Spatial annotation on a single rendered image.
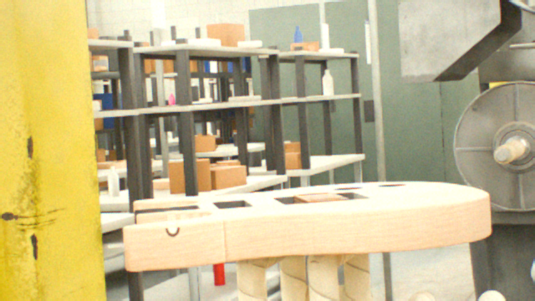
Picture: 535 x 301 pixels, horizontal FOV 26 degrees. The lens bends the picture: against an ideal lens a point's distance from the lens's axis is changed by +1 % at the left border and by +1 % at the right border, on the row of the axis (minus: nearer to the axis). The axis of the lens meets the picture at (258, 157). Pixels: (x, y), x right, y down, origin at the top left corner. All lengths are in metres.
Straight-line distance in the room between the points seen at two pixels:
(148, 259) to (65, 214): 1.19
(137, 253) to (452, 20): 0.98
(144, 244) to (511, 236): 1.39
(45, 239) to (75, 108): 0.29
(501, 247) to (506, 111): 0.33
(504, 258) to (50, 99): 0.99
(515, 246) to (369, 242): 1.28
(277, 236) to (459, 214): 0.19
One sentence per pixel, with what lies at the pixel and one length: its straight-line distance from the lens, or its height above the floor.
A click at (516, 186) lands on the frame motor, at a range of 2.26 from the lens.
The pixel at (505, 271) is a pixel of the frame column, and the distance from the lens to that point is 2.44.
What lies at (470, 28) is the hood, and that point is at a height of 1.47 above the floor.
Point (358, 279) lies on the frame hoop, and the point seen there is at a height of 1.15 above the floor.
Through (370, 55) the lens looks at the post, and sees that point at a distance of 7.26.
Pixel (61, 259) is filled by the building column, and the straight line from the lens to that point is 2.31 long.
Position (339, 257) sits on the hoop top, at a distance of 1.25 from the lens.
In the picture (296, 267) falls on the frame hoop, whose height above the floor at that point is 1.16.
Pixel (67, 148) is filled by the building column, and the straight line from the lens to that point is 2.34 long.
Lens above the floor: 1.38
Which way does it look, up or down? 3 degrees down
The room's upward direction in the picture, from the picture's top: 4 degrees counter-clockwise
